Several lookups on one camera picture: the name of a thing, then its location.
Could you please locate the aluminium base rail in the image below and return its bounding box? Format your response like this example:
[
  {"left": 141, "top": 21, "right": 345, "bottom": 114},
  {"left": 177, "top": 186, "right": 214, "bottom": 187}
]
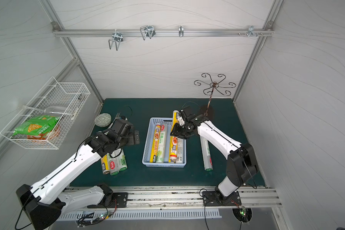
[{"left": 60, "top": 185, "right": 283, "bottom": 210}]

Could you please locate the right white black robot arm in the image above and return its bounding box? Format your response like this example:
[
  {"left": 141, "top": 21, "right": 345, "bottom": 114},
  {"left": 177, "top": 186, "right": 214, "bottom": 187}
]
[{"left": 170, "top": 106, "right": 259, "bottom": 198}]

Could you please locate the short yellow orange wrap roll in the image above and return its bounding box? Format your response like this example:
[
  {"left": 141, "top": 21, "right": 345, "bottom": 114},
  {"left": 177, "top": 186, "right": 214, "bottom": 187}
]
[{"left": 169, "top": 110, "right": 180, "bottom": 163}]

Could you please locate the white green wrap roll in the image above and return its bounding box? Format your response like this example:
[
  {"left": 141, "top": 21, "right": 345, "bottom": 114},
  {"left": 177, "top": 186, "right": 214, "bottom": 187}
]
[
  {"left": 200, "top": 136, "right": 213, "bottom": 171},
  {"left": 156, "top": 124, "right": 167, "bottom": 163},
  {"left": 116, "top": 149, "right": 127, "bottom": 171}
]

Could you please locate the white wire wall basket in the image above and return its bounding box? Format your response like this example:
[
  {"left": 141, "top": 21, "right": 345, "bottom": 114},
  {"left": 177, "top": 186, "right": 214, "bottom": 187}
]
[{"left": 0, "top": 77, "right": 91, "bottom": 150}]

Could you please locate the light blue perforated plastic basket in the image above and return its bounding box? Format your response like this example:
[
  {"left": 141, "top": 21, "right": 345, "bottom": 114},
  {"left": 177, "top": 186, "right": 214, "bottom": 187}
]
[{"left": 142, "top": 117, "right": 187, "bottom": 168}]

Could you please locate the clear plastic item in basket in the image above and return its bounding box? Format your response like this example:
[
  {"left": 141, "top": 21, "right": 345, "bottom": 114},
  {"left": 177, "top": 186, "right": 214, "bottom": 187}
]
[{"left": 23, "top": 105, "right": 79, "bottom": 117}]

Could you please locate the double metal hook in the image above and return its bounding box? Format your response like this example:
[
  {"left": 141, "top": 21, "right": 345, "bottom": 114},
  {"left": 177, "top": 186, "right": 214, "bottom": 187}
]
[
  {"left": 140, "top": 25, "right": 156, "bottom": 40},
  {"left": 108, "top": 30, "right": 123, "bottom": 51}
]

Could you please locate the single metal hook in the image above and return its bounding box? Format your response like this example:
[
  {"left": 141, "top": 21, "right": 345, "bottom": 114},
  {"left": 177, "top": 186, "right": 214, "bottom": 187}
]
[{"left": 178, "top": 25, "right": 184, "bottom": 37}]

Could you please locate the green snack bag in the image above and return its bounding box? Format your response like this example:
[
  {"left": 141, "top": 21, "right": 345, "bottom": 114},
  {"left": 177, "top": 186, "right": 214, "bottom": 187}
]
[{"left": 13, "top": 115, "right": 60, "bottom": 136}]

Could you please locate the bronze jewelry stand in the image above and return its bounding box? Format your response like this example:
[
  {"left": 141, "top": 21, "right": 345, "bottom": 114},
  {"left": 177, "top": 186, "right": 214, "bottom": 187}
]
[{"left": 194, "top": 73, "right": 237, "bottom": 119}]

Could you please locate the aluminium top rail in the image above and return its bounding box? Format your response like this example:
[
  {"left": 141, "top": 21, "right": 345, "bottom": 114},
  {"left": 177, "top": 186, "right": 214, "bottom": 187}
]
[{"left": 53, "top": 27, "right": 275, "bottom": 38}]

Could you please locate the small metal hook bracket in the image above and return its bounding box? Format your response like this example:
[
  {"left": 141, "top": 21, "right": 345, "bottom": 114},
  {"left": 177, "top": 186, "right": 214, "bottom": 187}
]
[{"left": 238, "top": 26, "right": 263, "bottom": 37}]

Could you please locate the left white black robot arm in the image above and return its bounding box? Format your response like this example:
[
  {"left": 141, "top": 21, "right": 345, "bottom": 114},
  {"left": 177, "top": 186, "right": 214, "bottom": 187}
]
[{"left": 16, "top": 117, "right": 140, "bottom": 230}]

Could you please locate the long yellow plastic wrap roll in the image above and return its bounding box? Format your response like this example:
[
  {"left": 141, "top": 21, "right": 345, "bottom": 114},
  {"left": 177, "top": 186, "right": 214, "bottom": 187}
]
[{"left": 150, "top": 124, "right": 162, "bottom": 163}]

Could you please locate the grey patterned round bowl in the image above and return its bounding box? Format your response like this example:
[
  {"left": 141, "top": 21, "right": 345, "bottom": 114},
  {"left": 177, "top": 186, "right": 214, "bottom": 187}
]
[{"left": 94, "top": 113, "right": 112, "bottom": 127}]

